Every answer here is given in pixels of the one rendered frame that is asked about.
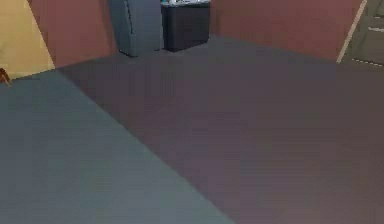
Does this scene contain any grey fridge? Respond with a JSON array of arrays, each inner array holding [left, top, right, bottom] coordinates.
[[109, 0, 165, 58]]

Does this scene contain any brown furniture leg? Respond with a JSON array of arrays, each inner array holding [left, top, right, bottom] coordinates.
[[0, 67, 13, 88]]

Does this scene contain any dark kitchen counter cabinet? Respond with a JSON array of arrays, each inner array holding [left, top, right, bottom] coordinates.
[[160, 0, 212, 53]]

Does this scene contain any grey-green room door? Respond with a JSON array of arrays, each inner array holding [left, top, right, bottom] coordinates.
[[341, 0, 384, 68]]

